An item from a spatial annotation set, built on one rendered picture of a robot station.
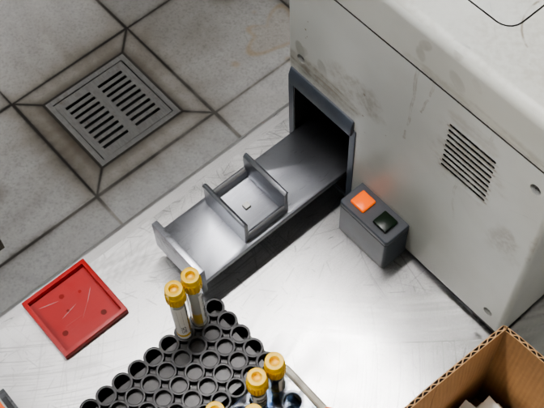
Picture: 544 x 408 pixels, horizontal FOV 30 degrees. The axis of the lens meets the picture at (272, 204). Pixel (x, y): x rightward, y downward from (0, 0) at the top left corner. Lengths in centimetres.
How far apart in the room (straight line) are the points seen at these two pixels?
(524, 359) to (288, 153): 31
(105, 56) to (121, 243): 129
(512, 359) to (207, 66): 148
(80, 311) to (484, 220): 37
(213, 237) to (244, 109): 121
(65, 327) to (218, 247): 15
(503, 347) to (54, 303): 40
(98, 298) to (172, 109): 121
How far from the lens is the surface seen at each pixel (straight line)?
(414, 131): 79
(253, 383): 76
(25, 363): 92
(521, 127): 68
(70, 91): 217
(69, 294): 94
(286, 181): 93
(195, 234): 90
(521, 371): 79
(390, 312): 91
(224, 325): 89
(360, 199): 90
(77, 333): 92
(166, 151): 205
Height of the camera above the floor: 171
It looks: 60 degrees down
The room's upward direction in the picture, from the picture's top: 3 degrees counter-clockwise
